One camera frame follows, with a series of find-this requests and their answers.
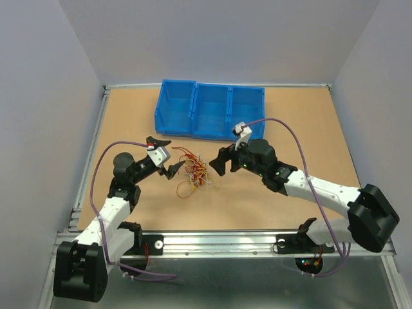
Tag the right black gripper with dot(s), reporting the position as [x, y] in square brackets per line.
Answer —
[224, 155]

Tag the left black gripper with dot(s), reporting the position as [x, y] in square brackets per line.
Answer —
[170, 170]

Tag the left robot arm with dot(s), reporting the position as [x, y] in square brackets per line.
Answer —
[82, 266]

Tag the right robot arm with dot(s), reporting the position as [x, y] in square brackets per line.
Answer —
[368, 217]

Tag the left blue bin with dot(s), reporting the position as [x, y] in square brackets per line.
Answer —
[172, 114]

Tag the blue bin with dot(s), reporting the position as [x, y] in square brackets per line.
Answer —
[209, 111]
[247, 105]
[172, 114]

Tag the middle blue bin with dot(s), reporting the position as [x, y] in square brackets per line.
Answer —
[209, 111]

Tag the right blue bin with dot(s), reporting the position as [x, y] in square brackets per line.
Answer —
[247, 105]

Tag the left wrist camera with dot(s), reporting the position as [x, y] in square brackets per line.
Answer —
[158, 155]

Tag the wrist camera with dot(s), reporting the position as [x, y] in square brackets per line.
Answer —
[243, 133]
[158, 155]

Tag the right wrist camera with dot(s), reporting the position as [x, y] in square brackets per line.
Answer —
[243, 133]

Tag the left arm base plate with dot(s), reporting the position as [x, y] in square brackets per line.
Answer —
[147, 244]

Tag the aluminium front rail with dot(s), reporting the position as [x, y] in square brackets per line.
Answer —
[182, 245]

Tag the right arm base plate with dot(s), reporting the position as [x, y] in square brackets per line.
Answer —
[298, 244]

